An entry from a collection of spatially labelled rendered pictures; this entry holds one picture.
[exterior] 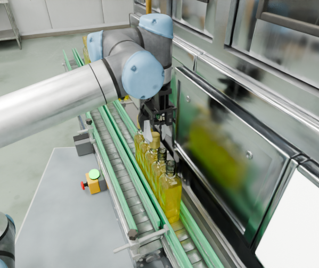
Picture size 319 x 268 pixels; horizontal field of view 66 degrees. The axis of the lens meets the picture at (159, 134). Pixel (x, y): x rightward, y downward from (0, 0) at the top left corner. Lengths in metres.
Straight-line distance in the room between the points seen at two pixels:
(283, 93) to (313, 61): 0.07
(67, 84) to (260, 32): 0.39
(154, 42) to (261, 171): 0.37
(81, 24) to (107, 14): 0.67
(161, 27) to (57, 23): 5.97
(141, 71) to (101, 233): 0.76
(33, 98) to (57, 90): 0.04
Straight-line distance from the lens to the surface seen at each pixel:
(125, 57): 0.43
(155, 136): 0.75
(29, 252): 1.09
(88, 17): 6.55
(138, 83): 0.41
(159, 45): 0.57
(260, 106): 0.54
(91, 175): 1.10
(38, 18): 6.46
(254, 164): 0.60
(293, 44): 0.52
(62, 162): 1.35
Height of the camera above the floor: 1.63
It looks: 37 degrees down
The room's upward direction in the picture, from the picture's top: straight up
